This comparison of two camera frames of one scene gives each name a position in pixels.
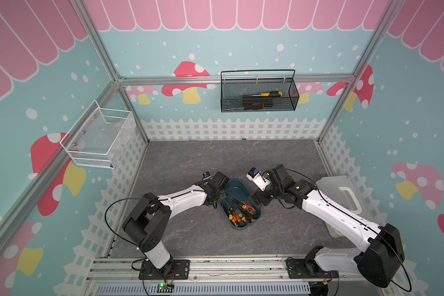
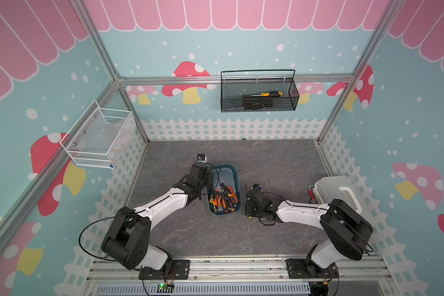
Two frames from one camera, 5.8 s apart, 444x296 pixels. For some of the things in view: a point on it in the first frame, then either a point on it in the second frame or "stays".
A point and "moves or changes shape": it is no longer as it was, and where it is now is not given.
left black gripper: [222, 195] to [209, 177]
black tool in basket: [253, 102] stays
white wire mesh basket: [99, 136] stays
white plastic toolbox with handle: [340, 190] stays
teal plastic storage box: [237, 189] moves or changes shape
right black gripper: [263, 200] to [247, 209]
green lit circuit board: [163, 288] stays
